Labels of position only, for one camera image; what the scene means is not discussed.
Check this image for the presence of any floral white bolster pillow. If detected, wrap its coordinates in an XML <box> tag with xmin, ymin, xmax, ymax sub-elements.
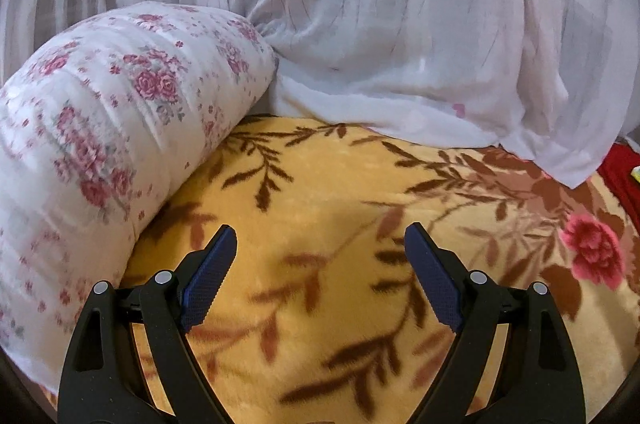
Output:
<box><xmin>0</xmin><ymin>2</ymin><xmax>280</xmax><ymax>385</ymax></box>

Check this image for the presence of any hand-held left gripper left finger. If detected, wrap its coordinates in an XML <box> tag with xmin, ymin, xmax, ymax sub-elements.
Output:
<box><xmin>57</xmin><ymin>225</ymin><xmax>238</xmax><ymax>424</ymax></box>

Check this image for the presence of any red cloth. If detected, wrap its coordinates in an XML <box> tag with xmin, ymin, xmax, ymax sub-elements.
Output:
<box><xmin>597</xmin><ymin>143</ymin><xmax>640</xmax><ymax>225</ymax></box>

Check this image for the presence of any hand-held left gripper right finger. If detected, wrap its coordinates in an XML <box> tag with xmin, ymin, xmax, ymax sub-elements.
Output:
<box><xmin>404</xmin><ymin>222</ymin><xmax>586</xmax><ymax>424</ymax></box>

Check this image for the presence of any white sheer curtain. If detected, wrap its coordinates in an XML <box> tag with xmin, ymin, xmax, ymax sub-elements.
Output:
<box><xmin>0</xmin><ymin>0</ymin><xmax>640</xmax><ymax>190</ymax></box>

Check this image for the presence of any yellow leaf-print blanket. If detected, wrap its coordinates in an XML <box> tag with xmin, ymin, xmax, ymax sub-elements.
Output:
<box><xmin>37</xmin><ymin>114</ymin><xmax>640</xmax><ymax>424</ymax></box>

